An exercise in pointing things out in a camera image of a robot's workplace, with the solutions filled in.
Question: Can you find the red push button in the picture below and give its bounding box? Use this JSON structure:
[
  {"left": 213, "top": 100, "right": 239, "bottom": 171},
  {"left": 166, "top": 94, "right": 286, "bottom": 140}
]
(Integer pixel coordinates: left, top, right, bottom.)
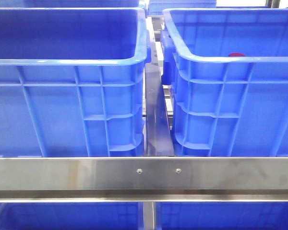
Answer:
[{"left": 228, "top": 52, "right": 246, "bottom": 57}]

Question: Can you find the blue crate upper left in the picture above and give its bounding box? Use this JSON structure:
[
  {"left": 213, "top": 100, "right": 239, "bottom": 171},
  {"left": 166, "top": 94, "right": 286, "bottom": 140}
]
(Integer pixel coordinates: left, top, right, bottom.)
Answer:
[{"left": 0, "top": 8, "right": 150, "bottom": 158}]

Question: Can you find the blue crate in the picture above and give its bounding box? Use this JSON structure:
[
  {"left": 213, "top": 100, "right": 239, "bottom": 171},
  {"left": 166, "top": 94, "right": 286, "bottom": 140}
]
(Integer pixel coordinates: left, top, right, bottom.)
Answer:
[
  {"left": 161, "top": 8, "right": 288, "bottom": 157},
  {"left": 148, "top": 0, "right": 216, "bottom": 16},
  {"left": 0, "top": 203, "right": 144, "bottom": 230},
  {"left": 156, "top": 202, "right": 288, "bottom": 230},
  {"left": 0, "top": 8, "right": 150, "bottom": 158},
  {"left": 0, "top": 0, "right": 147, "bottom": 9}
]

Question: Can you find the blue crate upper right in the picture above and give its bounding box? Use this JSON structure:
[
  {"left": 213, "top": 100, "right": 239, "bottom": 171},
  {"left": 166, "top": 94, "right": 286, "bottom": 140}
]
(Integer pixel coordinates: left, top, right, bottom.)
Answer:
[{"left": 161, "top": 8, "right": 288, "bottom": 157}]

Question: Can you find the blue crate lower right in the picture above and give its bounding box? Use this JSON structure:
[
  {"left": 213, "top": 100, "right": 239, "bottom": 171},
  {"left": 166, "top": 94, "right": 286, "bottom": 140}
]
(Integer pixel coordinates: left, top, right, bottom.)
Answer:
[{"left": 156, "top": 202, "right": 288, "bottom": 230}]

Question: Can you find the blue crate far right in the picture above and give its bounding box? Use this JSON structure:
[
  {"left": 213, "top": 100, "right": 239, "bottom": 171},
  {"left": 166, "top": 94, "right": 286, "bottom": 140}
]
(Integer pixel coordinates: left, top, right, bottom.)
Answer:
[{"left": 148, "top": 0, "right": 216, "bottom": 16}]

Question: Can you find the blue crate lower left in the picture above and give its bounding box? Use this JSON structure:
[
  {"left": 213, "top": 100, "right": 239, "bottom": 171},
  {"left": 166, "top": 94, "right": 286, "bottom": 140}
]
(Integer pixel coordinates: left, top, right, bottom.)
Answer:
[{"left": 0, "top": 203, "right": 144, "bottom": 230}]

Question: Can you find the blue crate far left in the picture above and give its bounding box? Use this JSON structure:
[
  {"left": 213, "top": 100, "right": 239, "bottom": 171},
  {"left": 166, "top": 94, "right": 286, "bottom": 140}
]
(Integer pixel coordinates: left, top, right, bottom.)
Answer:
[{"left": 0, "top": 0, "right": 147, "bottom": 9}]

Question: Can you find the steel shelf front rail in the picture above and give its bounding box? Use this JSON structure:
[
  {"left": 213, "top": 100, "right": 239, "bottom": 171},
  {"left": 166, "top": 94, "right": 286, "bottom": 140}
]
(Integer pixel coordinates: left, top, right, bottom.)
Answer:
[{"left": 0, "top": 157, "right": 288, "bottom": 203}]

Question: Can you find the steel shelf lower post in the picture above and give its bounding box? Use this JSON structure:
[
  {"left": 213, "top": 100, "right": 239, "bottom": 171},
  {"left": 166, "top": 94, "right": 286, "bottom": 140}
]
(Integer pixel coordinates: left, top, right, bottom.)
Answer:
[{"left": 143, "top": 202, "right": 156, "bottom": 230}]

